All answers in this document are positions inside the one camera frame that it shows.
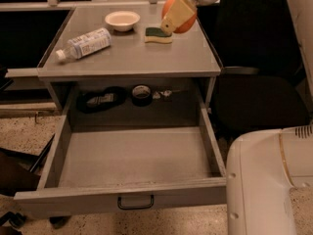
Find black office chair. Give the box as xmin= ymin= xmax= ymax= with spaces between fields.
xmin=198 ymin=0 xmax=310 ymax=139

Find green and yellow sponge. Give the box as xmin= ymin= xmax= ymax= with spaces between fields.
xmin=145 ymin=27 xmax=172 ymax=44

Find white ceramic bowl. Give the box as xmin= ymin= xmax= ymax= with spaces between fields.
xmin=105 ymin=11 xmax=140 ymax=32

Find orange fruit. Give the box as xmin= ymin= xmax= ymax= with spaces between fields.
xmin=161 ymin=0 xmax=198 ymax=35

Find black coiled strap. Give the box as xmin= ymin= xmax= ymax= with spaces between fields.
xmin=76 ymin=85 xmax=128 ymax=114

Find small crumpled wrappers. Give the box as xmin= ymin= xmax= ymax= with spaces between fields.
xmin=153 ymin=89 xmax=178 ymax=100

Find open grey top drawer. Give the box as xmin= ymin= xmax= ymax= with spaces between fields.
xmin=14 ymin=81 xmax=229 ymax=219

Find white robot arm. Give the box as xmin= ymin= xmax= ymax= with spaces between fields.
xmin=187 ymin=0 xmax=313 ymax=235

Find grey metal cabinet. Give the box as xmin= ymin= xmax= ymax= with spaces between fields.
xmin=39 ymin=3 xmax=220 ymax=130

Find black tape roll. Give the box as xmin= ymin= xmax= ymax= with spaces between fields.
xmin=131 ymin=84 xmax=153 ymax=107

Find black drawer handle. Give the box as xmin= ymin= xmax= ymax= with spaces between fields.
xmin=117 ymin=195 xmax=155 ymax=211

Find dark chair base at left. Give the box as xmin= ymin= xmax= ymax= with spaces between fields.
xmin=0 ymin=66 xmax=70 ymax=235

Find clear plastic water bottle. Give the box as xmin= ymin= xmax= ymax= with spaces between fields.
xmin=56 ymin=27 xmax=112 ymax=62

